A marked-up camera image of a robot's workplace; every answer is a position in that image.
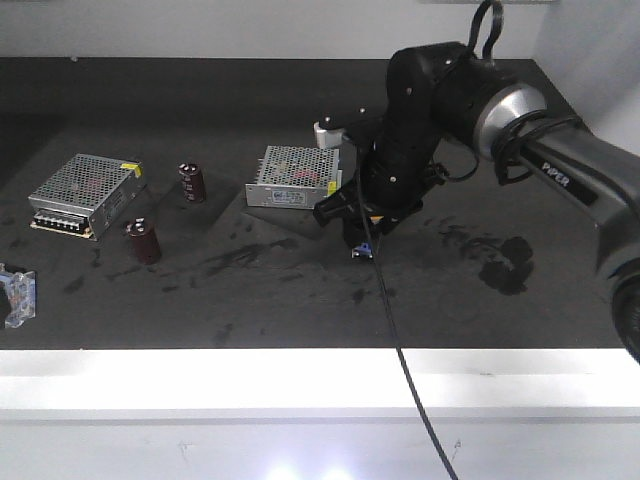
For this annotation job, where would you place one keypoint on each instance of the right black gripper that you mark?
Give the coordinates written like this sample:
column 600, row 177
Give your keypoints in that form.
column 393, row 175

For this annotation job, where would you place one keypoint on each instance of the yellow mushroom push button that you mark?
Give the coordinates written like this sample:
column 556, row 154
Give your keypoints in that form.
column 369, row 249

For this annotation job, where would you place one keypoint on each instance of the red mushroom push button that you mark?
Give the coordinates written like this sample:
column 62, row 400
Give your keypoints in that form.
column 18, row 296

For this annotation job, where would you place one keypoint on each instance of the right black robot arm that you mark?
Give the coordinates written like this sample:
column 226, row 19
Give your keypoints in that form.
column 447, row 91

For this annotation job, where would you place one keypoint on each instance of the right metal mesh power supply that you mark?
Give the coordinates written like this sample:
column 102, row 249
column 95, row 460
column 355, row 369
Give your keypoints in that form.
column 294, row 177

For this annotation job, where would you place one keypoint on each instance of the metal mesh power supply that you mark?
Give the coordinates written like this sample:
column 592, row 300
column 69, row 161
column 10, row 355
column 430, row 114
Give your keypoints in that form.
column 294, row 177
column 86, row 195

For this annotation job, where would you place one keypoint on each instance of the rear dark red capacitor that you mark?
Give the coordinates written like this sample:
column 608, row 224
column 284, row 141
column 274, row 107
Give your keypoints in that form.
column 192, row 182

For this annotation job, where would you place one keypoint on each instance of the dark red capacitor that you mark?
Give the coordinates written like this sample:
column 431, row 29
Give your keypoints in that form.
column 142, row 235
column 192, row 182

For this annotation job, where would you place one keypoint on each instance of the front dark red capacitor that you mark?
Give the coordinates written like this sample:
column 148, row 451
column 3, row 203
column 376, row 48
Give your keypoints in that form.
column 142, row 235

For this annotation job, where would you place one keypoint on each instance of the left metal mesh power supply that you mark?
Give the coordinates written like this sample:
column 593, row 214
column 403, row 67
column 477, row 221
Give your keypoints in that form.
column 86, row 195

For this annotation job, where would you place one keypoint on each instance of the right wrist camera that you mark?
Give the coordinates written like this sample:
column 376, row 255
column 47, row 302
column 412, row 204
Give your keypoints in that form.
column 328, row 138

